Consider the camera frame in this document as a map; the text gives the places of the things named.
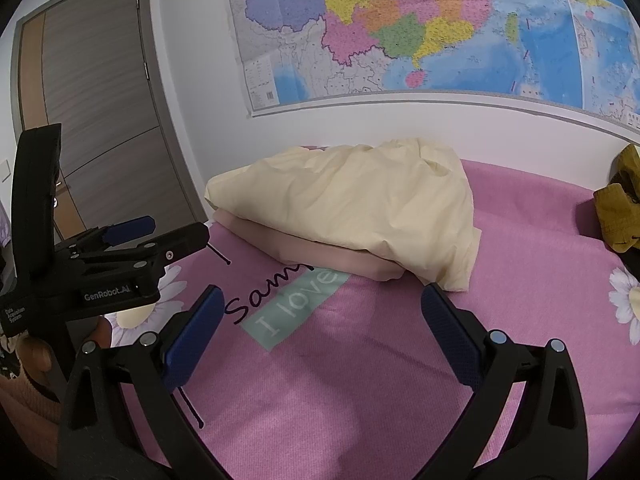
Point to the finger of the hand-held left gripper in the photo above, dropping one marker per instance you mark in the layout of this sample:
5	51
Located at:
130	228
182	242

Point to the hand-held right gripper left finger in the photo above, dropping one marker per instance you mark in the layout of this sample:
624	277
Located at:
192	335

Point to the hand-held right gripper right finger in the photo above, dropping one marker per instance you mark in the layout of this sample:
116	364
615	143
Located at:
452	335

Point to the cream garment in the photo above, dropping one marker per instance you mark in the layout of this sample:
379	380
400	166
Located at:
360	200

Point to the person's left hand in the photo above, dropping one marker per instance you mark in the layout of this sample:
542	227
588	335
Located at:
36	355

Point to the purple cloth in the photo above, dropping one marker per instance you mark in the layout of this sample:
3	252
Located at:
4	227

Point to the folded pink garment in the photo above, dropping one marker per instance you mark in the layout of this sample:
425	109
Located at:
310	252

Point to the grey brown door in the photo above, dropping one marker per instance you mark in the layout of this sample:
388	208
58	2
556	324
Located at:
100	85

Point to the olive brown garment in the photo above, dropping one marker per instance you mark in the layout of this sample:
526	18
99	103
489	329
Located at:
617	210

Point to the white light switch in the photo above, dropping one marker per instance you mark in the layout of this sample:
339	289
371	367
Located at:
5	171

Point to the colourful wall map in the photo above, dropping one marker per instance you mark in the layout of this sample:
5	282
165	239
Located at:
400	25

